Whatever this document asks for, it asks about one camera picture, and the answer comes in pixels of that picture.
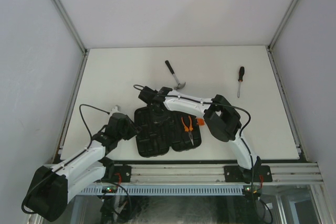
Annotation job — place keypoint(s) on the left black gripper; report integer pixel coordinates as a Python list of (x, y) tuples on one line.
[(134, 129)]

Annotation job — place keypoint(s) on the black plastic tool case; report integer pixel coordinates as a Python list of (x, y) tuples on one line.
[(156, 139)]

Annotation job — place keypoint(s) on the orange handled needle-nose pliers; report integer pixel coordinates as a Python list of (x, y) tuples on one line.
[(188, 128)]

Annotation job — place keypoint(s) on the black orange handled screwdriver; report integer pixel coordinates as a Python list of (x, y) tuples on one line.
[(240, 79)]

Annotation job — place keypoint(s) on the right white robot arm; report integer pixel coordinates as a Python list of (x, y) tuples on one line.
[(224, 121)]

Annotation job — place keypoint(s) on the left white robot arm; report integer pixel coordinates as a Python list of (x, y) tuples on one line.
[(52, 188)]

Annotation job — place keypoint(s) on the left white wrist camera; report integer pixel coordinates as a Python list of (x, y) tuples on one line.
[(115, 109)]

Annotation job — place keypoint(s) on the black handled claw hammer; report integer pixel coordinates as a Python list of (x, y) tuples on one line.
[(179, 85)]

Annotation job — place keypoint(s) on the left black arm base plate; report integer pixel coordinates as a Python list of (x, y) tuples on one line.
[(117, 174)]

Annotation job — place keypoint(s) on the aluminium front frame rail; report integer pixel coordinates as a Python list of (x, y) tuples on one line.
[(213, 174)]

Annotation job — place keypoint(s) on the blue slotted cable duct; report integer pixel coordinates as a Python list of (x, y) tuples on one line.
[(163, 190)]

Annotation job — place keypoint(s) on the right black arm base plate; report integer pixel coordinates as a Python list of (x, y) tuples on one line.
[(235, 174)]

